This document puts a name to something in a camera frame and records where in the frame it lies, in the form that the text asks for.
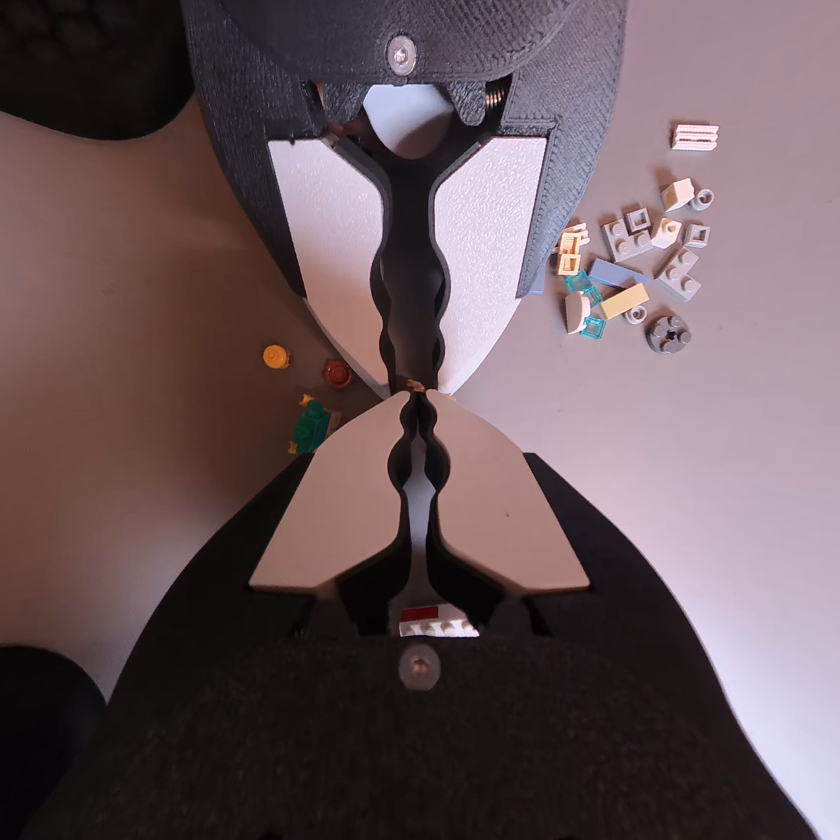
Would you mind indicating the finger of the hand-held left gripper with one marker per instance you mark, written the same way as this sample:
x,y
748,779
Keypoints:
x,y
328,229
485,229

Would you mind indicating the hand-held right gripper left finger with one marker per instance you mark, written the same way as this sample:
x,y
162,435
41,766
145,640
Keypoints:
x,y
328,518

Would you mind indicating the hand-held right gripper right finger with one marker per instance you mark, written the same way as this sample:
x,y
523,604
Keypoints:
x,y
512,518

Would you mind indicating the green minifigure torso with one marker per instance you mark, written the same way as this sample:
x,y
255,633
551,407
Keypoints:
x,y
312,426

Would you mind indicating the reddish brown minifigure hair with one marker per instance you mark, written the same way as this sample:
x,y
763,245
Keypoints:
x,y
338,374

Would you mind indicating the white tan lego house model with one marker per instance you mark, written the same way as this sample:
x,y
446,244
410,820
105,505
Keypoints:
x,y
436,628

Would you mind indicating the yellow minifigure head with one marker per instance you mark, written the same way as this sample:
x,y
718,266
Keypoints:
x,y
277,356

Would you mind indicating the pile of small lego pieces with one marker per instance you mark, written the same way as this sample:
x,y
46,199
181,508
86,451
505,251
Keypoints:
x,y
623,239

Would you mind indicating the black mesh cushion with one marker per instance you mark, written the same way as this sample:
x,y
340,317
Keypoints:
x,y
79,65

